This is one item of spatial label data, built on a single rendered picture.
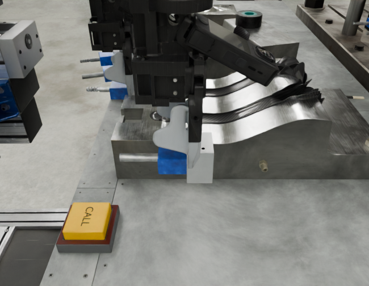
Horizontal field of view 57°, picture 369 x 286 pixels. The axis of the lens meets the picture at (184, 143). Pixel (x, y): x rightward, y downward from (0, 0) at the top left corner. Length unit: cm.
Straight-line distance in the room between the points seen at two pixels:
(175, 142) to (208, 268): 20
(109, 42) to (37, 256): 88
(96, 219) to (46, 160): 159
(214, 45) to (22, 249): 115
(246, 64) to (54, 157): 182
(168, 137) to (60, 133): 193
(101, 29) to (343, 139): 50
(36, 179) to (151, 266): 154
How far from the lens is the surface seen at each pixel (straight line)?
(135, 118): 70
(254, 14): 111
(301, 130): 60
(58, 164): 206
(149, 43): 38
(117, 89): 74
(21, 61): 84
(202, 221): 57
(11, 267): 136
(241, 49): 38
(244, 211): 59
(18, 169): 211
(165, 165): 46
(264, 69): 39
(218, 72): 93
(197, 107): 37
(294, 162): 64
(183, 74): 37
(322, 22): 170
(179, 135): 41
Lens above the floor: 123
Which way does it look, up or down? 36 degrees down
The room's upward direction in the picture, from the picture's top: straight up
